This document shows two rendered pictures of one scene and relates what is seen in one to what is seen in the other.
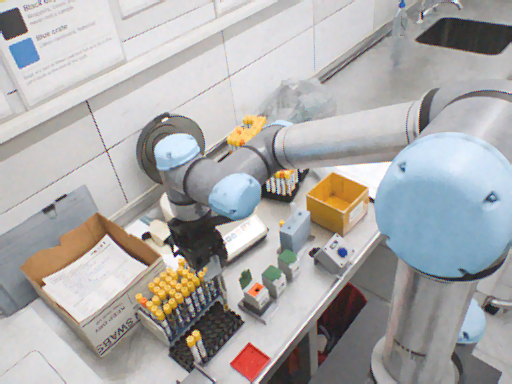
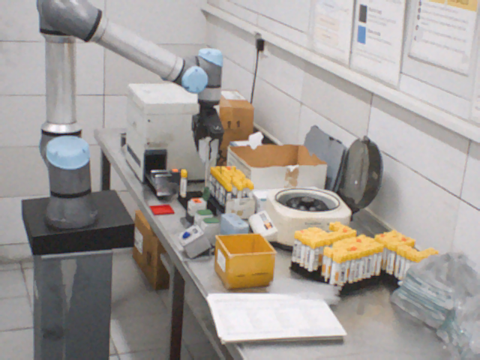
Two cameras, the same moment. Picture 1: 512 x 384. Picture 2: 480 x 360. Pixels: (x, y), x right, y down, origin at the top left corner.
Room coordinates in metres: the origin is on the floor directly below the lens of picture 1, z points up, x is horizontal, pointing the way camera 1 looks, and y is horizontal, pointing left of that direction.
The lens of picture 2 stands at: (1.70, -2.09, 1.85)
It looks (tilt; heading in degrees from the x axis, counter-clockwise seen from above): 19 degrees down; 114
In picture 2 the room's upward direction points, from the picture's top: 4 degrees clockwise
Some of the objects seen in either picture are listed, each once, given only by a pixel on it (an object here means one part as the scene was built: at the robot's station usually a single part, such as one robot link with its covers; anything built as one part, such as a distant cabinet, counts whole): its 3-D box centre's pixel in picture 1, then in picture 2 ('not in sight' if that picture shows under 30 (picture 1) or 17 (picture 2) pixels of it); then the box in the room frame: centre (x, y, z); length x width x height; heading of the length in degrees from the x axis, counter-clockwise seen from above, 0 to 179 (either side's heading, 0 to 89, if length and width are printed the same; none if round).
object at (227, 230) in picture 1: (214, 212); (300, 217); (0.96, 0.13, 0.94); 0.30 x 0.24 x 0.12; 36
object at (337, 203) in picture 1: (337, 203); (244, 260); (0.94, -0.23, 0.92); 0.13 x 0.13 x 0.10; 42
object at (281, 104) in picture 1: (279, 109); (444, 280); (1.45, -0.13, 0.97); 0.26 x 0.17 x 0.19; 151
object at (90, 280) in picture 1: (99, 279); (274, 174); (0.75, 0.43, 0.95); 0.29 x 0.25 x 0.15; 45
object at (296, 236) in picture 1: (295, 233); (233, 235); (0.84, -0.09, 0.92); 0.10 x 0.07 x 0.10; 141
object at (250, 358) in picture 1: (250, 361); (162, 209); (0.51, 0.06, 0.88); 0.07 x 0.07 x 0.01; 45
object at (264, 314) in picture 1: (257, 303); (196, 218); (0.65, 0.03, 0.89); 0.09 x 0.05 x 0.04; 47
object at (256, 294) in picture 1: (256, 297); (196, 210); (0.65, 0.03, 0.92); 0.05 x 0.04 x 0.06; 47
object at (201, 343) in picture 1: (203, 325); (197, 190); (0.59, 0.16, 0.93); 0.17 x 0.09 x 0.11; 135
